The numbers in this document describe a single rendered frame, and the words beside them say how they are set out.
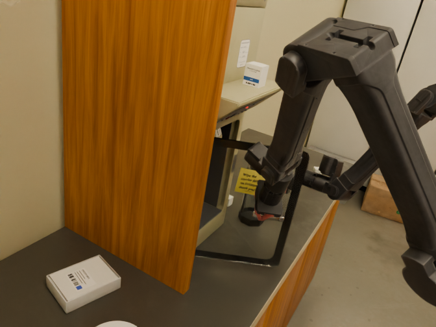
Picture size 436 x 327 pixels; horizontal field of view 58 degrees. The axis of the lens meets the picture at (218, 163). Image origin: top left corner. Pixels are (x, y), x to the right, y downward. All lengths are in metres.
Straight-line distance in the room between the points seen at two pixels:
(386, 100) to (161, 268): 0.85
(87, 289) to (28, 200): 0.35
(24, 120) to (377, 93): 0.95
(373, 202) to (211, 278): 2.84
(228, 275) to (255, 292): 0.10
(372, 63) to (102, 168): 0.86
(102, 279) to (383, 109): 0.88
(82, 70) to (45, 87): 0.14
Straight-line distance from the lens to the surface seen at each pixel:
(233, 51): 1.11
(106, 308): 1.14
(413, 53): 3.96
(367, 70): 0.50
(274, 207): 1.01
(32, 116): 1.22
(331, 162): 1.34
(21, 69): 1.16
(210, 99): 0.89
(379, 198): 3.90
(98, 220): 1.28
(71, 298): 1.12
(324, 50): 0.51
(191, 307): 1.16
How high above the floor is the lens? 1.77
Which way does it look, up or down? 25 degrees down
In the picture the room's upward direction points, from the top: 10 degrees clockwise
